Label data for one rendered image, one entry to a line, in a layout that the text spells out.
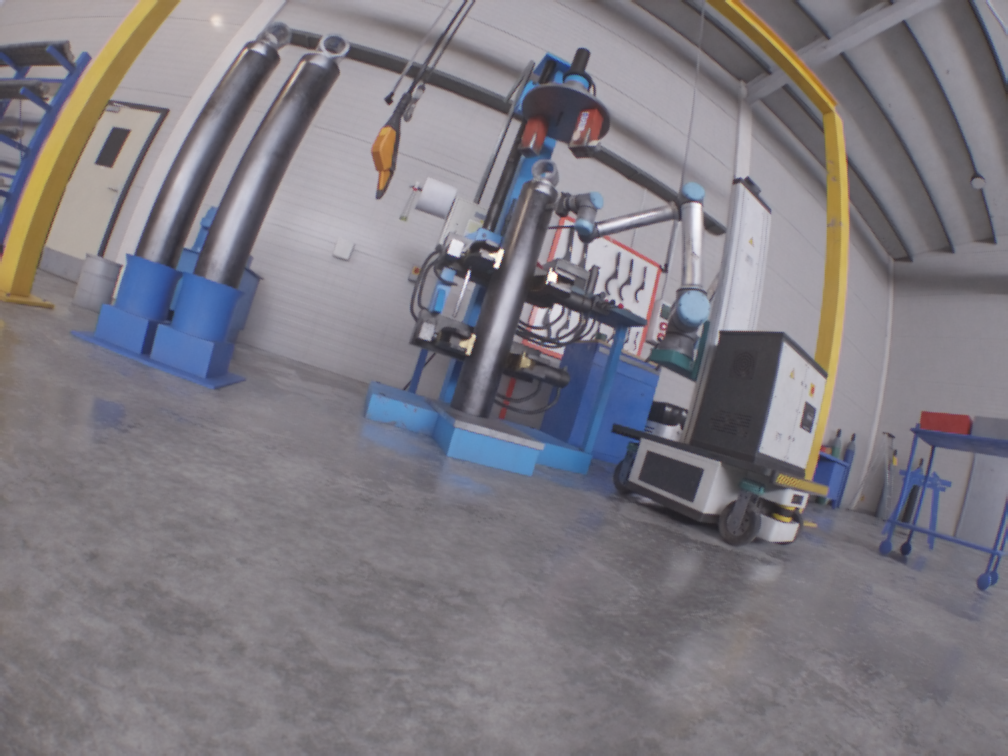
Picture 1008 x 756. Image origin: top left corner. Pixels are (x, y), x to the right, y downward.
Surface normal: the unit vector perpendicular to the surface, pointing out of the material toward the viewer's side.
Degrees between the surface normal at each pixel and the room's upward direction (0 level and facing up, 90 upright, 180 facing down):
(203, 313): 90
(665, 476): 90
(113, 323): 90
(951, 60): 173
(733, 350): 90
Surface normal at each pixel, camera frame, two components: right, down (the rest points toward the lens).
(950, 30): -0.26, 0.96
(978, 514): -0.90, -0.29
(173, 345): 0.32, 0.07
